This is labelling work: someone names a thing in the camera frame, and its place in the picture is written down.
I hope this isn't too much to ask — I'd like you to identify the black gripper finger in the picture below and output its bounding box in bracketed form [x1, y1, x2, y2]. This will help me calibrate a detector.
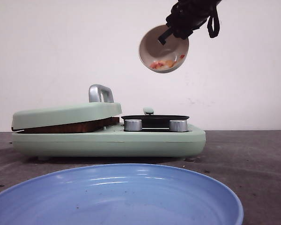
[157, 27, 173, 45]

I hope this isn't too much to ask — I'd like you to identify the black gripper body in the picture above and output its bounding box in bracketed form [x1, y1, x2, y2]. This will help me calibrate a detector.
[166, 0, 220, 39]

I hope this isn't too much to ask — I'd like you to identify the beige ribbed bowl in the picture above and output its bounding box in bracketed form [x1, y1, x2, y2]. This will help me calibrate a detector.
[139, 25, 189, 73]

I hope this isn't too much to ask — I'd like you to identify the mint green sandwich maker lid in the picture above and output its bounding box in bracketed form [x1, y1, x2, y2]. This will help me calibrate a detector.
[11, 84, 122, 131]

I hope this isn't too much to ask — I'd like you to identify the white bread slice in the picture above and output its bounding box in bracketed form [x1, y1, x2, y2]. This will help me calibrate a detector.
[111, 117, 119, 124]
[19, 117, 114, 134]

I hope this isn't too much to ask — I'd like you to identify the mint green breakfast maker base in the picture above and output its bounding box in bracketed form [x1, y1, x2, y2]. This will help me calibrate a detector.
[12, 123, 206, 158]

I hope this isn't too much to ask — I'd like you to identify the right silver control knob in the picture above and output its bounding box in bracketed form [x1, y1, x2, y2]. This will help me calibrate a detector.
[169, 120, 188, 132]

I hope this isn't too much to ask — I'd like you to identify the silver control knob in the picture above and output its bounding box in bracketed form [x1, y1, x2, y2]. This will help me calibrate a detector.
[169, 120, 188, 132]
[124, 119, 142, 132]

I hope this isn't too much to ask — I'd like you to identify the left silver control knob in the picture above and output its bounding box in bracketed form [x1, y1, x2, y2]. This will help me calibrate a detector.
[124, 119, 142, 132]

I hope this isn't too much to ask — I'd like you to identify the blue round plate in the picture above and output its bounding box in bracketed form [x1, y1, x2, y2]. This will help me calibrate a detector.
[0, 164, 244, 225]

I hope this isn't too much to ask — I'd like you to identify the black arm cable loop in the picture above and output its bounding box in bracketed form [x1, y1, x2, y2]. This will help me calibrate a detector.
[206, 4, 221, 39]

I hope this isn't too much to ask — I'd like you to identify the black frying pan green handle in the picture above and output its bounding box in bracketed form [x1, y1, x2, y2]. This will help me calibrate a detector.
[121, 114, 190, 128]

